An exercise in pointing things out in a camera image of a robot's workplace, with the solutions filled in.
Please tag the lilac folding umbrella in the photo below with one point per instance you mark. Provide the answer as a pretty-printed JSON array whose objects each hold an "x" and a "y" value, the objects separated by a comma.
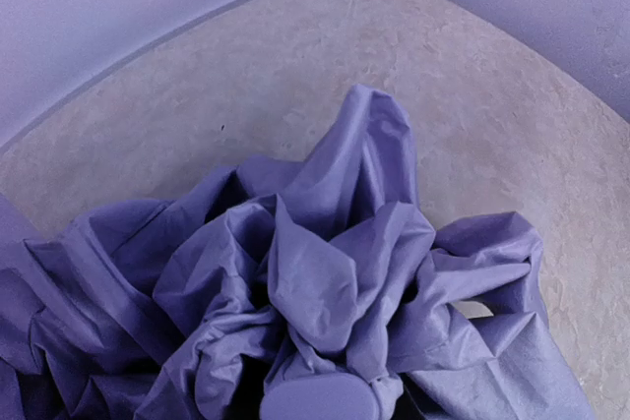
[{"x": 313, "y": 289}]

